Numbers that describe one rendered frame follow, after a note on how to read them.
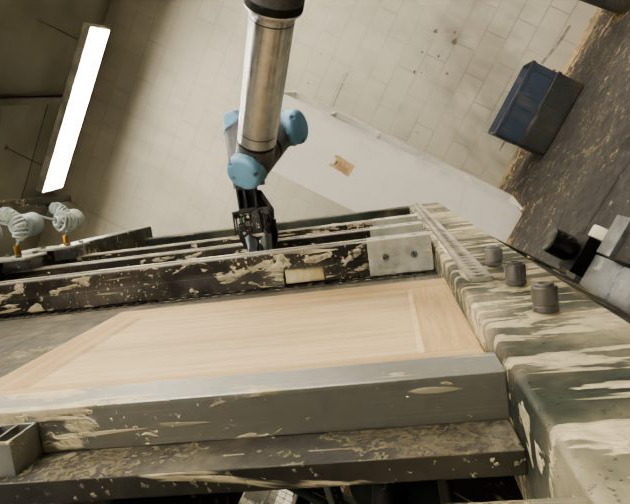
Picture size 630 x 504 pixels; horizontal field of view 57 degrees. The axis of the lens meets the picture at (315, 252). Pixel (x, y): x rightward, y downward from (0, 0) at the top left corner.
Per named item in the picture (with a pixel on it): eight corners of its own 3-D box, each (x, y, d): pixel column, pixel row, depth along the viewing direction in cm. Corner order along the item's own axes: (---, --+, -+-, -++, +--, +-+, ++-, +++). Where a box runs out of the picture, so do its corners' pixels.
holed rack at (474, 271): (493, 280, 74) (493, 275, 74) (470, 282, 75) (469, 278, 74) (419, 204, 236) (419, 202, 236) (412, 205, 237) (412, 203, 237)
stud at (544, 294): (562, 314, 55) (560, 283, 55) (536, 316, 55) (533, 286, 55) (555, 308, 57) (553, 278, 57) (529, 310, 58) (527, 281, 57)
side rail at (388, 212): (412, 234, 230) (409, 206, 229) (150, 265, 245) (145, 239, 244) (411, 232, 238) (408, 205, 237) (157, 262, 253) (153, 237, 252)
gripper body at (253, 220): (234, 239, 127) (225, 184, 126) (244, 234, 135) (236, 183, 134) (268, 234, 126) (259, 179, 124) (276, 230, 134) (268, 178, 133)
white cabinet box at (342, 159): (524, 210, 430) (278, 90, 440) (485, 276, 449) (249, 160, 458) (513, 195, 488) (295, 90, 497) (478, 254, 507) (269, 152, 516)
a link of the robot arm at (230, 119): (244, 106, 122) (212, 114, 127) (252, 159, 124) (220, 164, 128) (264, 108, 129) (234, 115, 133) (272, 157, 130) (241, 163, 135)
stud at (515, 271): (529, 287, 68) (527, 262, 67) (507, 289, 68) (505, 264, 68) (524, 283, 70) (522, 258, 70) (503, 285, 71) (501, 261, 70)
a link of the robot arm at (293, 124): (295, 160, 118) (251, 167, 123) (315, 132, 126) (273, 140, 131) (280, 125, 114) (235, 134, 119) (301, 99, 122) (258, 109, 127)
